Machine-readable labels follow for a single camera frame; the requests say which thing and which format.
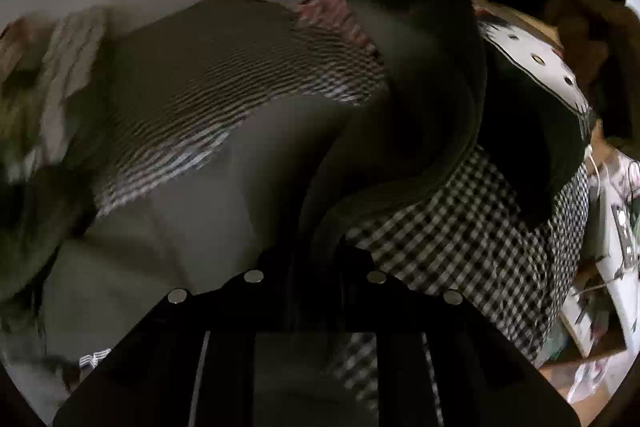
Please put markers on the dark garment with white print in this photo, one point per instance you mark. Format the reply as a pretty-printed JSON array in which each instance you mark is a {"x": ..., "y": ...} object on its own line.
[{"x": 530, "y": 147}]

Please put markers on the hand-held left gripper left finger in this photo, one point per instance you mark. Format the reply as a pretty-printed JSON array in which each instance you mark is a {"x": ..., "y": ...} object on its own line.
[{"x": 260, "y": 302}]

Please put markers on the brown cloth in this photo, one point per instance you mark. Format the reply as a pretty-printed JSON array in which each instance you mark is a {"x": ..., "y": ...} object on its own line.
[{"x": 585, "y": 37}]

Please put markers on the pink striped cloth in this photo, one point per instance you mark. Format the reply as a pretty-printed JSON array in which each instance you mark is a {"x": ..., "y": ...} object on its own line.
[{"x": 332, "y": 14}]

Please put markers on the black white checkered bedsheet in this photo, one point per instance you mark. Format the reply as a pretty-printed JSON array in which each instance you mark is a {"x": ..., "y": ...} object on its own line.
[{"x": 475, "y": 232}]

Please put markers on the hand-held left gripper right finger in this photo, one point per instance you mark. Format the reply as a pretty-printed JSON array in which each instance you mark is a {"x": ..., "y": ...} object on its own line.
[{"x": 372, "y": 302}]

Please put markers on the camouflage patterned cloth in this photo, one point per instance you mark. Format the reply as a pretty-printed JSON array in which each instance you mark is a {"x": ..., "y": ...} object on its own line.
[{"x": 20, "y": 107}]

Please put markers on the white grid patterned cloth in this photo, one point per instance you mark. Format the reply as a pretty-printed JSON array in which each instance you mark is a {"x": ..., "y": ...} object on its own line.
[{"x": 70, "y": 67}]

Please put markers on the cluttered cardboard box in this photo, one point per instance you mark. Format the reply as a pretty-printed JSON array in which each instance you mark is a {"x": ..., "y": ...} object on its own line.
[{"x": 595, "y": 307}]

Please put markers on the grey garment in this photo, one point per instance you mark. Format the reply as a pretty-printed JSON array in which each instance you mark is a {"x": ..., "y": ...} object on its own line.
[{"x": 200, "y": 207}]

